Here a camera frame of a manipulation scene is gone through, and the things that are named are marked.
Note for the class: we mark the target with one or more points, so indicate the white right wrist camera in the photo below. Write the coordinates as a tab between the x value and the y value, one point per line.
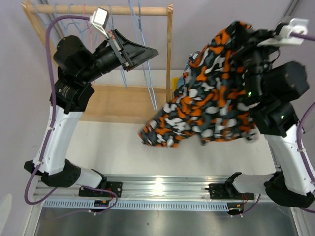
289	32

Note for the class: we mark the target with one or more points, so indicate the blue hanger of camo shorts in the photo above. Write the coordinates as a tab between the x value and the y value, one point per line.
137	25

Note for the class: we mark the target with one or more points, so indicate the blue hanger of patterned shorts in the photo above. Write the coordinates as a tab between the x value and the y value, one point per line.
112	28

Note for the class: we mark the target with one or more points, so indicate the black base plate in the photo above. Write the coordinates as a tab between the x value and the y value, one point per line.
113	186
222	191

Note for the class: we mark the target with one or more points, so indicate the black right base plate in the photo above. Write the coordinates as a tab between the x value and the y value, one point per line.
222	191

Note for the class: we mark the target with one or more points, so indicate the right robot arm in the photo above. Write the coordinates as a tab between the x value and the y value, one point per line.
269	95

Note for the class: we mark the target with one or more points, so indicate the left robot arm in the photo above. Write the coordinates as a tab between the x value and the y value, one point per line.
77	69

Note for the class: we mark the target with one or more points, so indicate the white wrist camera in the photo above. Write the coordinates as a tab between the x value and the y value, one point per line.
99	20
289	32

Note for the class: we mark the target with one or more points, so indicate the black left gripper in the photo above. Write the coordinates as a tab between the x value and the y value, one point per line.
132	54

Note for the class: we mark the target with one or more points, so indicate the aluminium mounting rail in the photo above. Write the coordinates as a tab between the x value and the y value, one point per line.
147	193

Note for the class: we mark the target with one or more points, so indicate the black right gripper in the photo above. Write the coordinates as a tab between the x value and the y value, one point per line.
250	41

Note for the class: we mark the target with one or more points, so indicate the black orange camo shorts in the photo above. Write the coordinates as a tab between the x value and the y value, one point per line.
210	102

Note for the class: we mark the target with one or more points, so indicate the blue hanger of dark shorts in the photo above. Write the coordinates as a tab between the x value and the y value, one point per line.
76	23

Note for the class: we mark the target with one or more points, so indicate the pink wire hanger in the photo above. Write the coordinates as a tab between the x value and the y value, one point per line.
92	47

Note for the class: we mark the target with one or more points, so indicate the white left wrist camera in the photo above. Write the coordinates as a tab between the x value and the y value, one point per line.
99	20

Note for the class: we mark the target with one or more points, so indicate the yellow plastic tray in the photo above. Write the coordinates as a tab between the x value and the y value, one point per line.
175	84

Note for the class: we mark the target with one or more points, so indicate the empty light blue hanger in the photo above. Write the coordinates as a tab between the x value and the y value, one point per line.
36	11

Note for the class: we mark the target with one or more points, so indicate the wooden clothes rack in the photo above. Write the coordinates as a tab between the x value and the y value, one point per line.
114	103

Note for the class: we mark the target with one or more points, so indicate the blue hanger of orange shorts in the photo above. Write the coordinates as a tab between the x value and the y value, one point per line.
62	27

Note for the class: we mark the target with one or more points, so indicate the blue orange patterned shorts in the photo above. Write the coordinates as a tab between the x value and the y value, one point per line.
191	59

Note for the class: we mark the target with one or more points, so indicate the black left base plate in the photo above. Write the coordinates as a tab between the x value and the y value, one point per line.
113	186

